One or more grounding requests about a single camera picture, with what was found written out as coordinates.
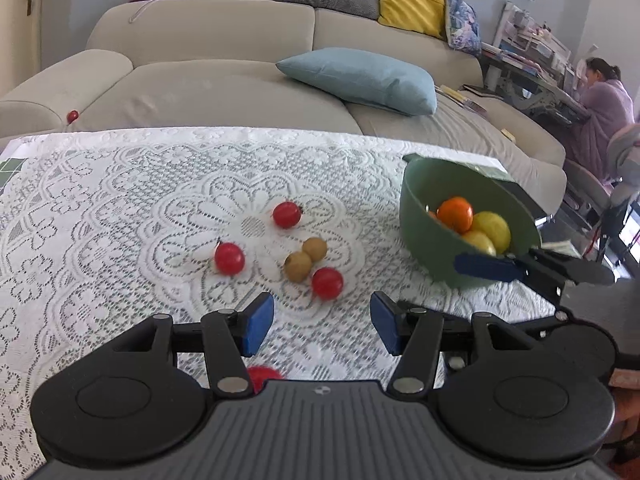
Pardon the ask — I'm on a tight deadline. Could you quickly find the cream door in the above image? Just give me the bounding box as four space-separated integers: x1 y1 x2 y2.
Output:
0 0 46 86

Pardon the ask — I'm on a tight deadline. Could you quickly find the brown longan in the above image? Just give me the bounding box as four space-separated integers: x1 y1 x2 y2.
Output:
284 252 314 283
302 237 328 263

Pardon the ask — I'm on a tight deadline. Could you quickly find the blue floral cushion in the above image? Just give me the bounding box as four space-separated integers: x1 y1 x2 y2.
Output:
444 0 483 56

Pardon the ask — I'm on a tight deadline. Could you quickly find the white study desk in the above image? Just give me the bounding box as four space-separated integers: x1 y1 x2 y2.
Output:
480 45 593 126

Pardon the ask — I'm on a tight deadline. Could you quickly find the large yellow lemon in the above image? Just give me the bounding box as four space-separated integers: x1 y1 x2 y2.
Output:
471 211 512 253
460 230 497 257

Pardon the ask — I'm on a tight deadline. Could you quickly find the white cable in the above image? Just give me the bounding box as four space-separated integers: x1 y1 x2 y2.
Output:
129 0 166 24

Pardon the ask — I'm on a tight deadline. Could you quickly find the black notebook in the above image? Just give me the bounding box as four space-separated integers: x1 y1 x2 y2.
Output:
492 165 551 226

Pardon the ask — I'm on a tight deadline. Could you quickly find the white lace tablecloth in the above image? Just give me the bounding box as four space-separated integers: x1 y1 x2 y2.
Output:
0 126 566 480

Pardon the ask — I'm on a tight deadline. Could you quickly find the dark book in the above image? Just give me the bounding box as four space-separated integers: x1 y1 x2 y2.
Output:
537 240 581 261

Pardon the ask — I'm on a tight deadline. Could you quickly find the light blue cushion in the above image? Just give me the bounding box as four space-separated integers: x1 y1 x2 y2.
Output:
275 47 438 116

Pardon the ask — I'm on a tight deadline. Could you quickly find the cluttered desk shelf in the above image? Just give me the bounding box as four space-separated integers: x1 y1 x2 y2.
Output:
492 1 573 78

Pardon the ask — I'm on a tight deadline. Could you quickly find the green strainer bowl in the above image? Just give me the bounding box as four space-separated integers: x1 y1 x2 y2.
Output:
399 154 546 291

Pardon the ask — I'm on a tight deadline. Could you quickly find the grey desk chair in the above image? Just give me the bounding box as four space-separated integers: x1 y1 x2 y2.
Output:
562 122 640 231

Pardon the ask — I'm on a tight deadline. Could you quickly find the red cherry tomato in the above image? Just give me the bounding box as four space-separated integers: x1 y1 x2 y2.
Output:
214 242 246 276
246 366 286 393
311 267 345 301
272 201 303 229

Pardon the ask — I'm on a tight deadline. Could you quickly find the green cutting mat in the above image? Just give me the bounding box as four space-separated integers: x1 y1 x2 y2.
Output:
0 157 26 196

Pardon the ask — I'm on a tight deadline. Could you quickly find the stack of books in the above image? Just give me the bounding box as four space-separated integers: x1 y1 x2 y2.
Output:
435 84 488 113

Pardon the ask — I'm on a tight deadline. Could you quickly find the beige sofa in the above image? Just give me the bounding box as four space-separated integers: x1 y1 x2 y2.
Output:
0 0 568 181

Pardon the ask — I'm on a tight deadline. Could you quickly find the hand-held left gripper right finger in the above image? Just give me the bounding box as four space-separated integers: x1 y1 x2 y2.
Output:
369 291 538 395

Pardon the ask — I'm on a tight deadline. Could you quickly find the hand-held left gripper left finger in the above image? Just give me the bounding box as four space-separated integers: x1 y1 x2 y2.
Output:
107 291 276 395

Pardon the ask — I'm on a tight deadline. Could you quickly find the white paper sheet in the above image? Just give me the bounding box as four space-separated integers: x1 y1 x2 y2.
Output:
447 156 507 173

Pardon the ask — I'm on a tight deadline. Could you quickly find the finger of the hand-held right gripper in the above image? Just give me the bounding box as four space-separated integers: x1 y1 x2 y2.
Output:
454 250 538 283
500 312 568 343

